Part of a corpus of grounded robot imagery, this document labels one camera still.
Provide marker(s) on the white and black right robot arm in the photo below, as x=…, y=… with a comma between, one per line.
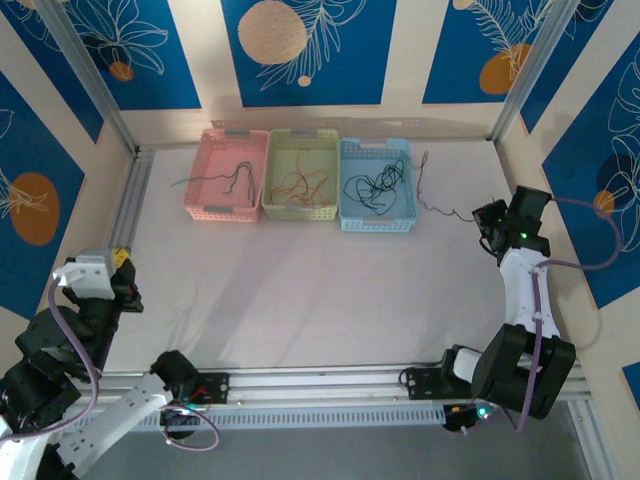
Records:
x=525, y=300

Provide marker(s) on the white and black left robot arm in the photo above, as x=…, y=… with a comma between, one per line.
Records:
x=130, y=410

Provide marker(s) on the blue plastic basket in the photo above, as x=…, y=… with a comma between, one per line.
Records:
x=360, y=222

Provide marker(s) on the pink plastic basket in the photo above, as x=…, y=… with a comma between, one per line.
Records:
x=225, y=150

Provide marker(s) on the green plastic basket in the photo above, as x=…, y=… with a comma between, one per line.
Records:
x=320, y=155

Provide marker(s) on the perforated metal strip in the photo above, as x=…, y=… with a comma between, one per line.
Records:
x=300, y=123

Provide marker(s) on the aluminium side rail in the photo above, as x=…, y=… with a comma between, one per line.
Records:
x=135, y=200

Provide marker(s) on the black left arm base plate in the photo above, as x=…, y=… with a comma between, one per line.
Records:
x=217, y=387

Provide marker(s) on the aluminium frame post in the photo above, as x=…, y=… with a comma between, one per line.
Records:
x=530, y=70
x=85, y=60

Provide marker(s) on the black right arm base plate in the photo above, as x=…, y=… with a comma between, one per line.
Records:
x=417, y=382

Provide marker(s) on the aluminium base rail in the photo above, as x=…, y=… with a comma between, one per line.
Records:
x=320, y=387

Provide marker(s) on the aluminium frame bar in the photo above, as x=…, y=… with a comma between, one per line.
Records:
x=587, y=445

